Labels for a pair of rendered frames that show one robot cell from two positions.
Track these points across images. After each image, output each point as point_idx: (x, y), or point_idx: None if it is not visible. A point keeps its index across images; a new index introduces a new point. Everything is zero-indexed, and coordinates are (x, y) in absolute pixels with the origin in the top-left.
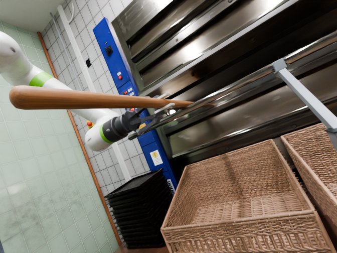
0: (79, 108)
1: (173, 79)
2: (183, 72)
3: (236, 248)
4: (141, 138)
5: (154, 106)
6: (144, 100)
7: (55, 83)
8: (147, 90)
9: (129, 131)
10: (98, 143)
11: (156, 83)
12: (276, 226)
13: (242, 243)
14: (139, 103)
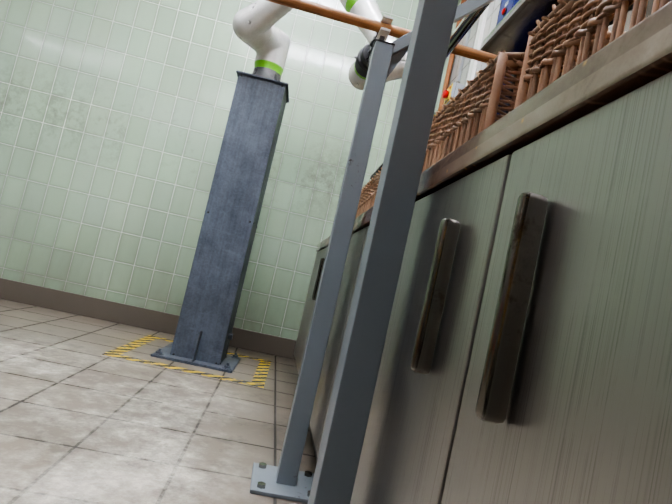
0: (278, 3)
1: (515, 14)
2: (526, 0)
3: None
4: None
5: (358, 24)
6: (340, 13)
7: (365, 3)
8: (491, 33)
9: (367, 62)
10: (352, 74)
11: (501, 21)
12: (376, 184)
13: (365, 208)
14: (331, 14)
